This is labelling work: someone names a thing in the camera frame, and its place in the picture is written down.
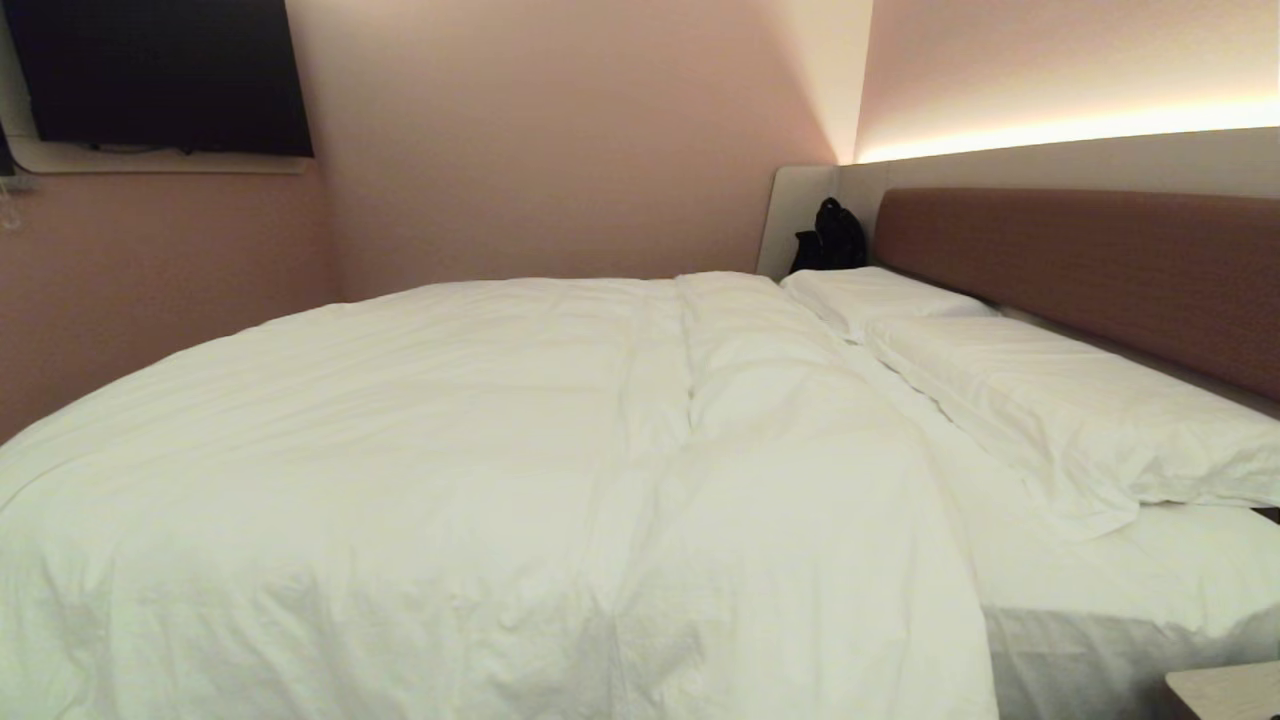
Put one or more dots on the white duvet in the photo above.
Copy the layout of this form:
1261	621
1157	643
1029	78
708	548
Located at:
450	480

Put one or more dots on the white bed sheet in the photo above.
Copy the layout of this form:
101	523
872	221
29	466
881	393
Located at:
1130	600

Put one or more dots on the black backpack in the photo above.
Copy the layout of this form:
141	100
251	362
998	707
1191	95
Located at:
830	240

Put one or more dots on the white pillow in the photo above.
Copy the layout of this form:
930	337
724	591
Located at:
870	295
1080	420

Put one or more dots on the brown padded headboard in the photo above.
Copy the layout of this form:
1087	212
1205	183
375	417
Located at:
1100	270

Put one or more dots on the light wooden nightstand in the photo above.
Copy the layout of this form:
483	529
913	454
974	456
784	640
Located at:
1230	695

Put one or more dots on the black wall television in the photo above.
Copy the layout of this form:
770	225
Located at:
160	70

